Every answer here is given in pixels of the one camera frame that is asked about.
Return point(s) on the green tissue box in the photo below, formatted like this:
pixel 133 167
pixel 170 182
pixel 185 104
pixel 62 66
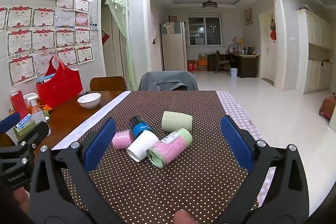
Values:
pixel 25 125

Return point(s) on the orange snack packets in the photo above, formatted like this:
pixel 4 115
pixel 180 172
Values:
pixel 44 106

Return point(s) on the small framed picture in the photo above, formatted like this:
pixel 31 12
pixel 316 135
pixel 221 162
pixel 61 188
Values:
pixel 248 16

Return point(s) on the person's right hand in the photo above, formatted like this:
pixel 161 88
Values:
pixel 184 217

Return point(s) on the wall of certificates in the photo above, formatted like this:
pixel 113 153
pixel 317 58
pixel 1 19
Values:
pixel 44 35

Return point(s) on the window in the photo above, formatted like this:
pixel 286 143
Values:
pixel 205 29

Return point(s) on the orange cardboard box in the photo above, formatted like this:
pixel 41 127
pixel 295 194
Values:
pixel 202 64

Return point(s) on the red door decoration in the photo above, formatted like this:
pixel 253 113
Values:
pixel 273 35

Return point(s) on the pink checked tablecloth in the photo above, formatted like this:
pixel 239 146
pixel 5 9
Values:
pixel 236 108

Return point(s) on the small wall photo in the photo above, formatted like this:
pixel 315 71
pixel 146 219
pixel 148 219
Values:
pixel 94 26

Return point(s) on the blue and black cup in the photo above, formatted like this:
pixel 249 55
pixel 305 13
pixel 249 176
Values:
pixel 140 127

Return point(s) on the white bowl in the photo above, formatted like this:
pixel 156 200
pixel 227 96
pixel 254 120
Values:
pixel 89 100

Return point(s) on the chair with grey jacket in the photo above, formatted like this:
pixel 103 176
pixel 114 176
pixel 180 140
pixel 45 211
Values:
pixel 168 81

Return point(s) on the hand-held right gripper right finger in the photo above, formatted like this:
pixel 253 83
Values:
pixel 236 144

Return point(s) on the clear spray bottle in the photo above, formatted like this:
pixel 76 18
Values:
pixel 34 106

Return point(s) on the green sheer curtain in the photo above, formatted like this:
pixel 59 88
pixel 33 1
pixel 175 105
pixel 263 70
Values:
pixel 123 29

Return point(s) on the dark wooden desk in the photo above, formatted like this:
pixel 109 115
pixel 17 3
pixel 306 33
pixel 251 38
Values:
pixel 246 64

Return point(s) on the brown wooden chair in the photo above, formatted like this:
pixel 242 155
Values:
pixel 108 83

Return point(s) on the red cardboard box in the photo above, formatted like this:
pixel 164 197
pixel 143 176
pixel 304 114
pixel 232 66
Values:
pixel 191 65

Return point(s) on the ceiling fan lamp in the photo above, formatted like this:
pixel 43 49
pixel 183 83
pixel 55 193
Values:
pixel 209 4

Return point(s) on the white cup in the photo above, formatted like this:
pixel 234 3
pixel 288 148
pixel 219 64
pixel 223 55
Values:
pixel 143 146

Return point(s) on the small pink cup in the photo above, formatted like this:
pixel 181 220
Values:
pixel 122 138

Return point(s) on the light green cup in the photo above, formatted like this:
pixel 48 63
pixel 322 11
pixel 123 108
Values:
pixel 176 121

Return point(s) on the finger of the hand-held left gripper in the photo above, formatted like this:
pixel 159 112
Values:
pixel 39 132
pixel 9 122

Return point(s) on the white tall cabinet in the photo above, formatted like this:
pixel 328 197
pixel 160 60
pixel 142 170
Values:
pixel 315 56

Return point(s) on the pink and green cup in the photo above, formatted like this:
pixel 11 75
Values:
pixel 170 146

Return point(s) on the dark wooden chair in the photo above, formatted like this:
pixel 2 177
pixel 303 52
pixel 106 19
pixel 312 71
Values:
pixel 221 62

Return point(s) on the white door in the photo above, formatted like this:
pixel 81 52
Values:
pixel 267 56

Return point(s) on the red felt bag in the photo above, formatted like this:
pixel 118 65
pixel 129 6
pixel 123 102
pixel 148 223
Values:
pixel 60 87

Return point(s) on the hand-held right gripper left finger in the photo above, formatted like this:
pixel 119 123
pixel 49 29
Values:
pixel 99 145

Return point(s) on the white bucket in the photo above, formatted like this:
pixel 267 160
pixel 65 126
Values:
pixel 233 72

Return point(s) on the white refrigerator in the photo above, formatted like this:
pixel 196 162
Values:
pixel 173 50

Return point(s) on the brown polka dot tablecloth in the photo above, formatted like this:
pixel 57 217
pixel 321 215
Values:
pixel 168 187

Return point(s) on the person's left forearm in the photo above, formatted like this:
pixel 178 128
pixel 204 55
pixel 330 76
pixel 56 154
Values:
pixel 22 200

